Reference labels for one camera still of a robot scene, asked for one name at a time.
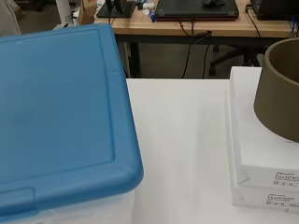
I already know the wooden desk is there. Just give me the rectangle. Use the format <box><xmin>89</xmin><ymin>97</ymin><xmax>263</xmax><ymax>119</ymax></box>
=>
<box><xmin>93</xmin><ymin>0</ymin><xmax>299</xmax><ymax>78</ymax></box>

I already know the black office chair base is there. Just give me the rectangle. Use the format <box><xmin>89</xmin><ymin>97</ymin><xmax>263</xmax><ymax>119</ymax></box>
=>
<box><xmin>208</xmin><ymin>44</ymin><xmax>269</xmax><ymax>77</ymax></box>

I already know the black monitor stand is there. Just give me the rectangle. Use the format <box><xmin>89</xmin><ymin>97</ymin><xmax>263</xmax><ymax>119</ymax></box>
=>
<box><xmin>95</xmin><ymin>0</ymin><xmax>137</xmax><ymax>19</ymax></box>

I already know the black laptop red edge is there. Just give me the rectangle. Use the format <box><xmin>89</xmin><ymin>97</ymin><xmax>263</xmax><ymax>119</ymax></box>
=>
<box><xmin>155</xmin><ymin>0</ymin><xmax>240</xmax><ymax>22</ymax></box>

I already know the cardboard box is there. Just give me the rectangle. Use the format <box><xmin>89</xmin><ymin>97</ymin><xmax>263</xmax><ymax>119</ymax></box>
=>
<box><xmin>78</xmin><ymin>0</ymin><xmax>98</xmax><ymax>26</ymax></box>

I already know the white flat box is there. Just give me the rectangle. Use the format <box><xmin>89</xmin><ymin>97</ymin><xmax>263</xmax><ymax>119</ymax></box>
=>
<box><xmin>224</xmin><ymin>89</ymin><xmax>299</xmax><ymax>215</ymax></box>
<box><xmin>229</xmin><ymin>65</ymin><xmax>299</xmax><ymax>191</ymax></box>

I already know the brown round tub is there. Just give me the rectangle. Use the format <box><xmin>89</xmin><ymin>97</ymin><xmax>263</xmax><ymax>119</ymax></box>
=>
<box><xmin>253</xmin><ymin>36</ymin><xmax>299</xmax><ymax>144</ymax></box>

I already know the black device on desk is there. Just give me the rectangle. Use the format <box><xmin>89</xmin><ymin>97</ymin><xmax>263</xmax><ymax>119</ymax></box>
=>
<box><xmin>249</xmin><ymin>0</ymin><xmax>299</xmax><ymax>21</ymax></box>

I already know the white hanging sheet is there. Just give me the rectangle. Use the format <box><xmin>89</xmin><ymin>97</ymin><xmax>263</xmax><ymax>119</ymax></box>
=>
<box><xmin>0</xmin><ymin>0</ymin><xmax>22</xmax><ymax>37</ymax></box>

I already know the black cable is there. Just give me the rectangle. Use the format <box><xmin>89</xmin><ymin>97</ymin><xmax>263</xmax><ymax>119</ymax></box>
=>
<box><xmin>202</xmin><ymin>43</ymin><xmax>211</xmax><ymax>79</ymax></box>
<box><xmin>244</xmin><ymin>4</ymin><xmax>262</xmax><ymax>39</ymax></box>
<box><xmin>178</xmin><ymin>19</ymin><xmax>213</xmax><ymax>79</ymax></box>

